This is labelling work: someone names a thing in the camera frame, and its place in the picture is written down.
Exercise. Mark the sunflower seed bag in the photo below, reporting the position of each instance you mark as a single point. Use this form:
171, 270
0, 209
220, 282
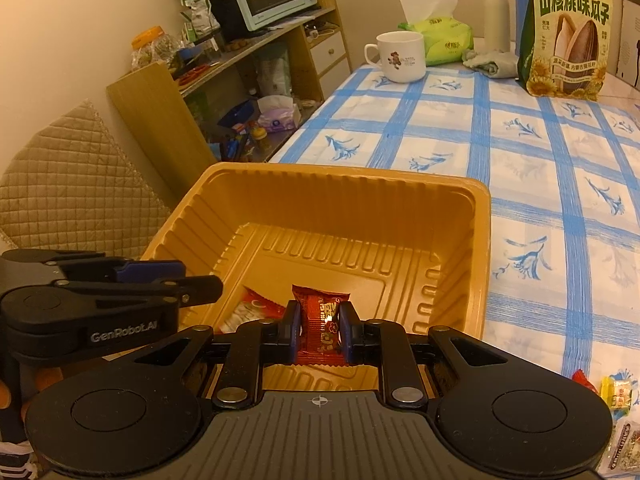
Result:
565, 35

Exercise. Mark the white printed mug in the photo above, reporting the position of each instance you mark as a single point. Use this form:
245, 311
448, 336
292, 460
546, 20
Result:
400, 60

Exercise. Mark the green tissue pack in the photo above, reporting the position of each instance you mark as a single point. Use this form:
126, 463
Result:
445, 40

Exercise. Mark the white cardboard box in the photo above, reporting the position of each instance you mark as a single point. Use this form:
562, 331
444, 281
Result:
631, 35

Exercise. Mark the grey crumpled cloth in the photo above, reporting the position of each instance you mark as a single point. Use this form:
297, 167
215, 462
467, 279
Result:
492, 62

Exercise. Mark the small red snack packet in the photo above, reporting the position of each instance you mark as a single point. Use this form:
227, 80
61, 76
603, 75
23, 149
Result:
584, 381

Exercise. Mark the wooden shelf unit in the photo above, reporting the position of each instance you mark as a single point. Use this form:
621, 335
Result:
150, 110

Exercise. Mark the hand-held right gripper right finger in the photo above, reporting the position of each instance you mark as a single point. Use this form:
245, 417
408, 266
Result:
346, 332

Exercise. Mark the yellow-lidded plastic jar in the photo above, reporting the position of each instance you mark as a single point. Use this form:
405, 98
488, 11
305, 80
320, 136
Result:
152, 50

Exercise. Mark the red square snack packet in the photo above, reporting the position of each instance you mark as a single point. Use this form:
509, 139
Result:
320, 330

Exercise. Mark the purple tissue pack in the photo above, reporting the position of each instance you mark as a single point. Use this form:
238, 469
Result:
277, 115

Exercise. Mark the small orange-capped bottle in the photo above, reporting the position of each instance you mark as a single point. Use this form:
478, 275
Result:
259, 137

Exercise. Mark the clear grainy snack packet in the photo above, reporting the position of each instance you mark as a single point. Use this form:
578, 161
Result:
622, 447

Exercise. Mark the yellow wrapped nougat candy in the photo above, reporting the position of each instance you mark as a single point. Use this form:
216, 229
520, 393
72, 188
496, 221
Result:
616, 392

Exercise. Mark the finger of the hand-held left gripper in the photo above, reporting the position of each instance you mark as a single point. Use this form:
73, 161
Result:
200, 290
150, 271

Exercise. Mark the blue box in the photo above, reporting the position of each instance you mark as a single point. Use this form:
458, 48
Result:
237, 115

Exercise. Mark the green and white bag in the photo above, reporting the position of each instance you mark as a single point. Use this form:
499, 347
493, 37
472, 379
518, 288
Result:
200, 20

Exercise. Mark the white thermos bottle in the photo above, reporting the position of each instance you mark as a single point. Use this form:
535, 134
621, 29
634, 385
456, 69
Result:
495, 20

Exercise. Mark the red and cream snack packet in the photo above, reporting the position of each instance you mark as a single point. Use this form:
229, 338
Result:
255, 310

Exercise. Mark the person's striped clothing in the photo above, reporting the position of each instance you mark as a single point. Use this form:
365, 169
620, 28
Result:
12, 460

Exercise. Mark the blue checked tablecloth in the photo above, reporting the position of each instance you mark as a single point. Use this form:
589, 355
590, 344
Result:
525, 160

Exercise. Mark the white drawer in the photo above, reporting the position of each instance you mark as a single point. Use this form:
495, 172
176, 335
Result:
327, 52

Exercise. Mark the quilted chair cover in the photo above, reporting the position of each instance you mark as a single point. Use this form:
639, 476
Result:
75, 185

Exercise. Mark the clear plastic bag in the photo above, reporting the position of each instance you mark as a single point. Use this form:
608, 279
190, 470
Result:
272, 70

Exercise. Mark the orange plastic tray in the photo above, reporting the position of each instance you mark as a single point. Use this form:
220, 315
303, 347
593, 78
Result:
350, 210

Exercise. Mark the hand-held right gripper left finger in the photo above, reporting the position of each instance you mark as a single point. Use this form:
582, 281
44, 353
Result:
292, 327

